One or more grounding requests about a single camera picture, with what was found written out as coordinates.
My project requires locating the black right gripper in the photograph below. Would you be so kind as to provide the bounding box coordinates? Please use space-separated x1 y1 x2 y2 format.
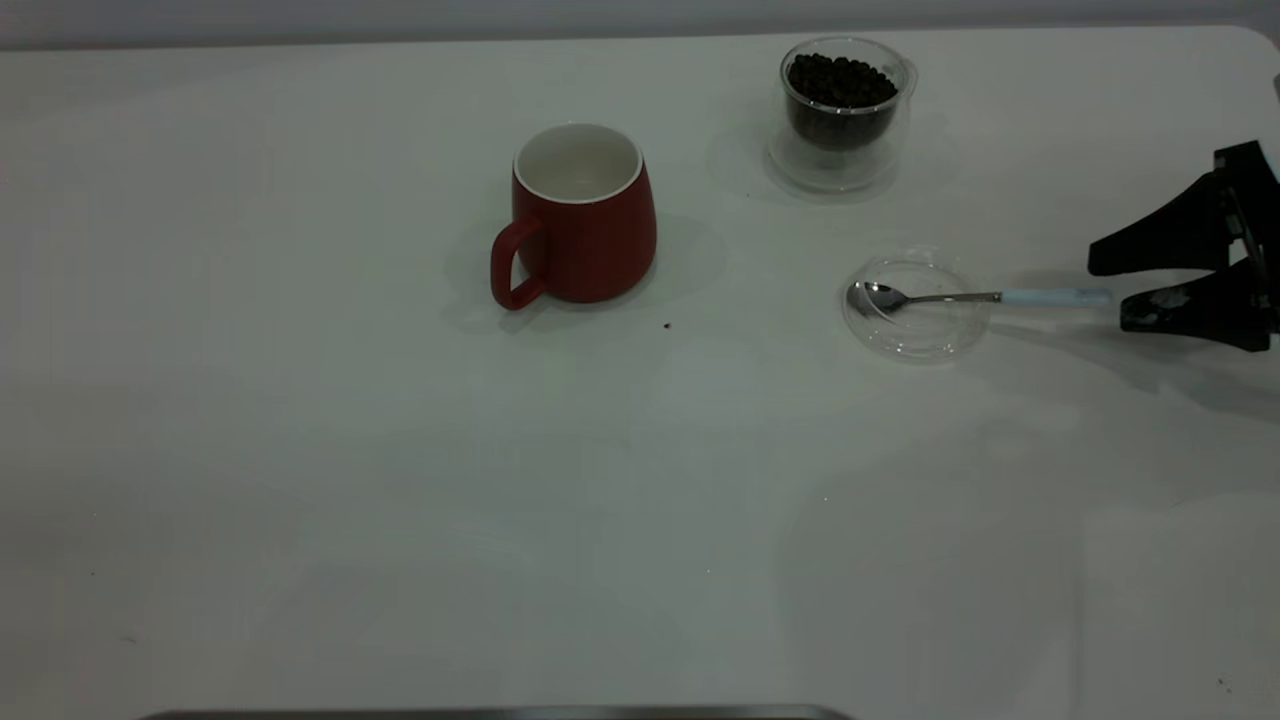
1088 141 1280 352

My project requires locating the metal spoon pale blue handle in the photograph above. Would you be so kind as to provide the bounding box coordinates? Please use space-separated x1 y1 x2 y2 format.
846 282 1113 323

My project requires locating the red ceramic mug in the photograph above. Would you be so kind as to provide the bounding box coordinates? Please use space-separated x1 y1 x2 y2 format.
489 122 659 312

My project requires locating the pile of dark coffee beans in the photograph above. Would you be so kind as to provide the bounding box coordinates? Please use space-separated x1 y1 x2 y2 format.
786 53 899 153

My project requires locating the clear glass saucer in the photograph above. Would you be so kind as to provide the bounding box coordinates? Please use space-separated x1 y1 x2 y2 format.
841 248 992 362

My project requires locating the clear double-wall glass cup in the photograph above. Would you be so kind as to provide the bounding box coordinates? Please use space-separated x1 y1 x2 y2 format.
766 37 919 194

